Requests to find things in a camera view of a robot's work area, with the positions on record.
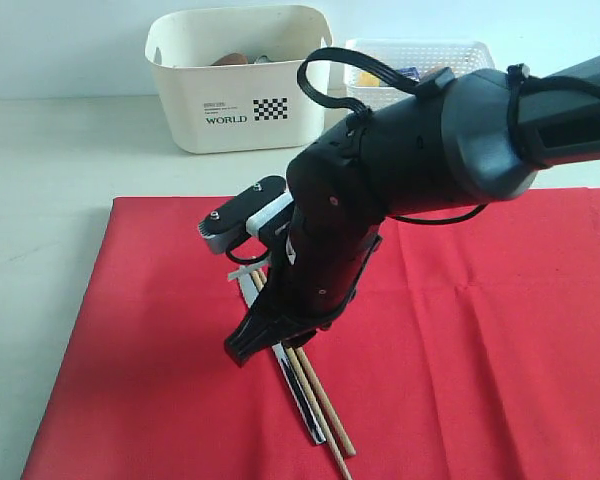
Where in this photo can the yellow cheese wedge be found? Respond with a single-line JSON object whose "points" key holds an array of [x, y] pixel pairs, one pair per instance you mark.
{"points": [[368, 80]]}

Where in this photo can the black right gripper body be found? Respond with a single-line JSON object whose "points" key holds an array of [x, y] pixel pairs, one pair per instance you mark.
{"points": [[313, 277]]}

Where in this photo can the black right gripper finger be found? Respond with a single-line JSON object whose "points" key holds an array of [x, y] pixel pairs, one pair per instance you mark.
{"points": [[300, 340], [258, 330]]}

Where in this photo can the blue white milk carton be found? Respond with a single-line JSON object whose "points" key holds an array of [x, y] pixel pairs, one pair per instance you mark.
{"points": [[410, 72]]}

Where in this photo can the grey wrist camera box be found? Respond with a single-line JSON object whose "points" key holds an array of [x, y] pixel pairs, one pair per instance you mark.
{"points": [[226, 225]]}

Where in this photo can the red table cloth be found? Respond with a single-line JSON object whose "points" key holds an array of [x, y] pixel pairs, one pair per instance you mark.
{"points": [[471, 351]]}

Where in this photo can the cream plastic bin WORLD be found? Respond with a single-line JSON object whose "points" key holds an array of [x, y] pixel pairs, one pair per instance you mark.
{"points": [[212, 109]]}

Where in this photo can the wooden chopstick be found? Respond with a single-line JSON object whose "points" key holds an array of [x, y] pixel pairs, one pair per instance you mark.
{"points": [[324, 404], [331, 440]]}

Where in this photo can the silver table knife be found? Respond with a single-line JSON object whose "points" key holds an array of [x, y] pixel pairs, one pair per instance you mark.
{"points": [[249, 293]]}

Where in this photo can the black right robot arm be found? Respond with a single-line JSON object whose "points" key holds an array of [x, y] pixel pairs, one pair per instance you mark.
{"points": [[452, 142]]}

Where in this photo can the brown wooden plate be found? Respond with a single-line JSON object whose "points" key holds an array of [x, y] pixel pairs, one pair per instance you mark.
{"points": [[232, 59]]}

